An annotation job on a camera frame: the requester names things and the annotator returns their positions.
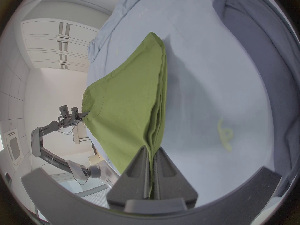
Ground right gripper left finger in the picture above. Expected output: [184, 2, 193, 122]
[106, 146, 150, 211]

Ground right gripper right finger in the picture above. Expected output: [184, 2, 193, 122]
[153, 148, 198, 210]

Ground green shorts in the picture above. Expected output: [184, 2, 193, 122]
[81, 32, 168, 200]

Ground dark blue garment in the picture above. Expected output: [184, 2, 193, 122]
[206, 0, 300, 196]

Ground ceiling air vent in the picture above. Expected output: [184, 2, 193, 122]
[4, 130, 25, 166]

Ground white wardrobe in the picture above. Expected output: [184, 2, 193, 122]
[21, 20, 100, 70]

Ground pale blue quilt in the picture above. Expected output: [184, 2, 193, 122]
[88, 0, 155, 64]

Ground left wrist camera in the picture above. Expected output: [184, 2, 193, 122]
[59, 105, 71, 118]

